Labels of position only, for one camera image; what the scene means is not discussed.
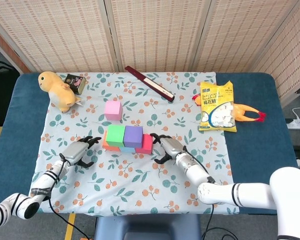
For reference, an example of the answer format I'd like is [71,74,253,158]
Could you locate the red foam cube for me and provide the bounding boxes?
[135,133,154,155]

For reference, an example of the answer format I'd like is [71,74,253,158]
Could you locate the purple foam cube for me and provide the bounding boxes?
[123,126,144,148]

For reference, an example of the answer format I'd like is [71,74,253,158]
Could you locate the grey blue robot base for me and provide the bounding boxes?
[93,214,202,240]

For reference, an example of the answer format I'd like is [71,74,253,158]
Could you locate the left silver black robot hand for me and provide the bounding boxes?
[61,135,103,168]

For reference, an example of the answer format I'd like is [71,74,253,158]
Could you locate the yellow plush animal toy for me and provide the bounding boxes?
[37,71,82,114]

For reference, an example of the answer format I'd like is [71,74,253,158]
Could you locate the black chair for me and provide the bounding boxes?
[0,61,20,127]

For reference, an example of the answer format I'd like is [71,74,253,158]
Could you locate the woven folding screen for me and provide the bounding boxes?
[0,0,300,101]

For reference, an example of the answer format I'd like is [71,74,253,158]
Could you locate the yellow marshmallow bag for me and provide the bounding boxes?
[198,80,238,133]

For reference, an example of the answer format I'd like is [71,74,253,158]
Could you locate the pink foam cube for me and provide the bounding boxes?
[104,100,123,121]

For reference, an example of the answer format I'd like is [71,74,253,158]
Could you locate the dark red folded fan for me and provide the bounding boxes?
[124,65,176,103]

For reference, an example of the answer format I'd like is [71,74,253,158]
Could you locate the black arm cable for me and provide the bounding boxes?
[182,146,241,240]
[47,153,91,240]

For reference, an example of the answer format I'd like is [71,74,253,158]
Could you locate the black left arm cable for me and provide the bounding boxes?
[47,153,91,240]

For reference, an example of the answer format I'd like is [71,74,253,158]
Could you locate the floral patterned tablecloth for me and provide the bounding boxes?
[24,71,240,217]

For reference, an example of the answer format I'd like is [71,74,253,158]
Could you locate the dark rectangular food tin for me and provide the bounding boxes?
[64,73,87,95]

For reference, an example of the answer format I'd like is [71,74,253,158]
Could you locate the green foam cube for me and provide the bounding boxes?
[105,124,126,147]

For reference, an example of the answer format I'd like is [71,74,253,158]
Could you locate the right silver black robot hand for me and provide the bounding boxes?
[149,132,188,165]

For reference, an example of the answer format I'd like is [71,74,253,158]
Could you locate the white power strip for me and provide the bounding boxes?
[286,118,300,130]

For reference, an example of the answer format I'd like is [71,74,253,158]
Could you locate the orange foam cube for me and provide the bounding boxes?
[102,132,121,153]

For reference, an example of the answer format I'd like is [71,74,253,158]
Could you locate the yellow rubber chicken toy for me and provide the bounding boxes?
[191,93,267,124]

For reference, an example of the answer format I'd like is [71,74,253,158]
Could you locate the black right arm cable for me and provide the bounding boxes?
[182,146,241,240]

